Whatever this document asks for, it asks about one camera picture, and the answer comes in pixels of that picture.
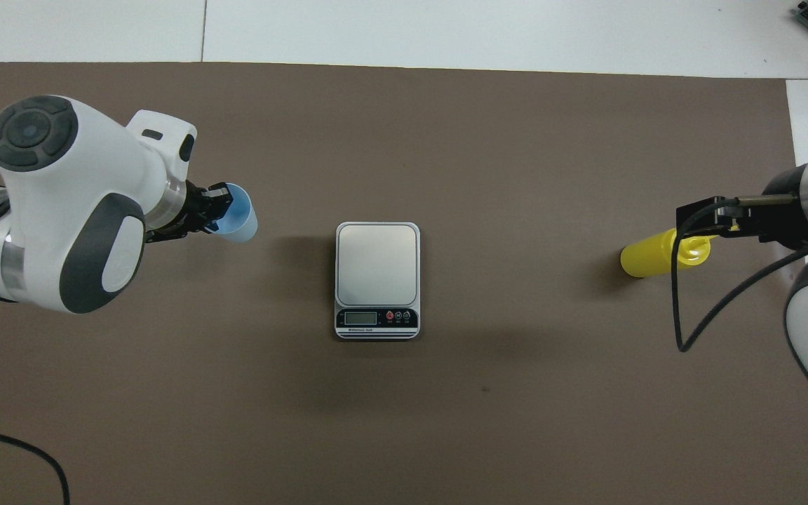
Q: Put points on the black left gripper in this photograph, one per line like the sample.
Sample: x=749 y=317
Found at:
x=197 y=210

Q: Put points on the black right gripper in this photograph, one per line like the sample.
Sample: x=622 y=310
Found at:
x=779 y=223

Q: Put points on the light blue plastic cup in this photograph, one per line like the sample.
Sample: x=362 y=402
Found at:
x=243 y=223

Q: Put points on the yellow squeeze bottle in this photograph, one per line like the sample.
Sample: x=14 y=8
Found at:
x=646 y=258

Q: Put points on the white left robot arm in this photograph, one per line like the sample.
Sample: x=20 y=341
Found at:
x=60 y=210

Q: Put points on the silver digital kitchen scale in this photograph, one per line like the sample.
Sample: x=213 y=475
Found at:
x=376 y=263

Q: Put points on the brown table mat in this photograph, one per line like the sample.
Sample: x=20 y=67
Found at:
x=404 y=421

